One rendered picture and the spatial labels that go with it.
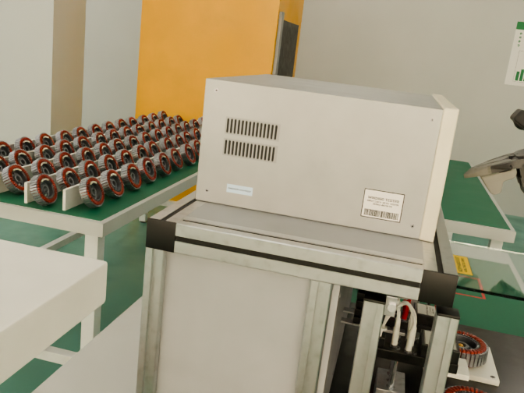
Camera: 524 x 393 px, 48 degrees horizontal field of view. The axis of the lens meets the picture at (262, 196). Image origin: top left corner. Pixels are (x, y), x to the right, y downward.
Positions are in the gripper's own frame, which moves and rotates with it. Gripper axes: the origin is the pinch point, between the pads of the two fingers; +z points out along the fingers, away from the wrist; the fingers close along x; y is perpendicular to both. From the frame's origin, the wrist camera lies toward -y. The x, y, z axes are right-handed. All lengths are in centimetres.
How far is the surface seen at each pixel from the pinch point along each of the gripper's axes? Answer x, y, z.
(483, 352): 0.3, 38.0, 6.7
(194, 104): 325, -45, 172
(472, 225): 136, 50, -2
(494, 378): -3.3, 42.1, 5.8
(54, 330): -88, -14, 31
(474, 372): -2.6, 40.5, 9.3
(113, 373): -28, 15, 72
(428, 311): 2.7, 27.9, 15.3
